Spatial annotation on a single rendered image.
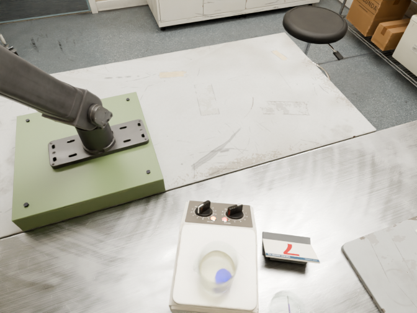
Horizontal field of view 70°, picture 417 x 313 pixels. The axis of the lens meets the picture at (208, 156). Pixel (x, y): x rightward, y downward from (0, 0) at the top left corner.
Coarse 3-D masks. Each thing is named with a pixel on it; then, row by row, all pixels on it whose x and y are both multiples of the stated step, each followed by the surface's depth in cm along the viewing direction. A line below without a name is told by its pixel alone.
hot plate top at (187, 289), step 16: (192, 224) 48; (192, 240) 46; (208, 240) 46; (224, 240) 46; (240, 240) 46; (192, 256) 45; (240, 256) 45; (176, 272) 43; (192, 272) 43; (240, 272) 43; (256, 272) 44; (176, 288) 42; (192, 288) 42; (240, 288) 42; (256, 288) 42; (192, 304) 41; (208, 304) 41; (224, 304) 41; (240, 304) 41; (256, 304) 41
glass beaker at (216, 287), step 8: (208, 248) 40; (216, 248) 40; (224, 248) 40; (232, 248) 39; (200, 256) 38; (232, 256) 40; (200, 272) 37; (200, 280) 39; (208, 280) 36; (216, 280) 35; (224, 280) 36; (232, 280) 39; (208, 288) 39; (216, 288) 38; (224, 288) 39
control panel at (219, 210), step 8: (192, 208) 55; (216, 208) 55; (224, 208) 55; (248, 208) 56; (192, 216) 52; (200, 216) 52; (208, 216) 52; (216, 216) 53; (224, 216) 53; (248, 216) 53; (216, 224) 50; (224, 224) 50; (232, 224) 51; (240, 224) 51; (248, 224) 51
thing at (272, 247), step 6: (264, 240) 55; (270, 246) 53; (276, 246) 53; (282, 246) 53; (288, 246) 54; (294, 246) 54; (300, 246) 54; (306, 246) 54; (270, 252) 51; (276, 252) 51; (282, 252) 51; (288, 252) 51; (294, 252) 52; (300, 252) 52; (306, 252) 52; (312, 252) 52
